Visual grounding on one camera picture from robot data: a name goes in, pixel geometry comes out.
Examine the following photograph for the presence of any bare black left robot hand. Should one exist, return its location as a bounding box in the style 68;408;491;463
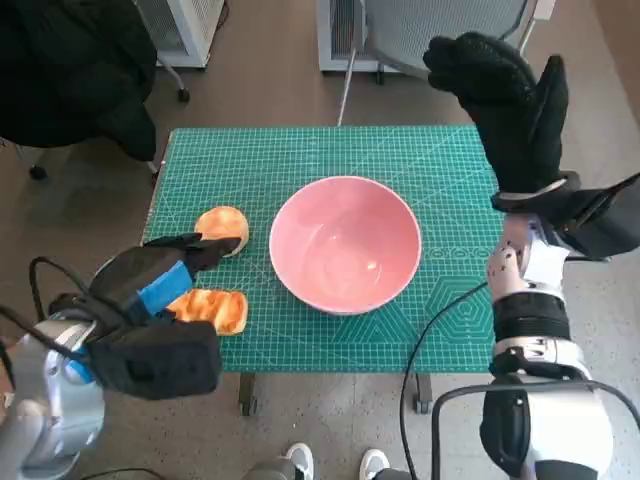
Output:
89;232;242;329

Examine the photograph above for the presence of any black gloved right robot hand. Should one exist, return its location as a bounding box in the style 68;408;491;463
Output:
422;31;570;195

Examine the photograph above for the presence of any long toy bread loaf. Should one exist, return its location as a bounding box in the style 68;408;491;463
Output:
167;287;250;336

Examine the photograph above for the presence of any round toy bread bun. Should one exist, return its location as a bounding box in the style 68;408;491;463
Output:
193;205;251;259

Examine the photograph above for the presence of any pink bowl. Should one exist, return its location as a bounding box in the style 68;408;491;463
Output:
268;175;423;317

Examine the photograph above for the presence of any grey mesh office chair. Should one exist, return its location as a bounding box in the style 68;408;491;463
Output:
335;0;537;127

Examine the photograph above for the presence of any black table foot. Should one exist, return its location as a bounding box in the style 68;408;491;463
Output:
412;373;434;414
238;373;260;417

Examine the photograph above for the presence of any green cutting mat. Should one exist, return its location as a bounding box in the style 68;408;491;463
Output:
141;124;501;375

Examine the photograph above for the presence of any white appliance with vent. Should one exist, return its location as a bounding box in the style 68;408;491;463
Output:
315;0;386;76

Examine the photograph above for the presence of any black jacket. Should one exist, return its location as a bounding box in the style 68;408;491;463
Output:
0;0;160;162

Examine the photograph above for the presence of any white shoe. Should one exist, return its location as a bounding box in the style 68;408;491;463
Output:
285;442;316;480
359;448;392;480

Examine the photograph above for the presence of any white air purifier with grille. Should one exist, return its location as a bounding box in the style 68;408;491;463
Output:
132;0;226;69

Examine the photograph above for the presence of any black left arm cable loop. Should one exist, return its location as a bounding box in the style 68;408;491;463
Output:
0;303;96;362
28;256;109;321

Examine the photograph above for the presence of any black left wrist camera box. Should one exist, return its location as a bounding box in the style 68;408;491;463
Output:
87;319;224;401

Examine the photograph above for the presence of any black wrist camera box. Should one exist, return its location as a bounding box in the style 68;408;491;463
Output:
544;172;640;261
87;319;224;401

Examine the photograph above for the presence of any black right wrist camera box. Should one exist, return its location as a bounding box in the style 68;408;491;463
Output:
544;172;640;261

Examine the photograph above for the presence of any thick black robot cable loop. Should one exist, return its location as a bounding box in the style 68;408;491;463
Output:
429;379;640;480

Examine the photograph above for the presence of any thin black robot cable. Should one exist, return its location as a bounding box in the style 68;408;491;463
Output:
399;280;489;480

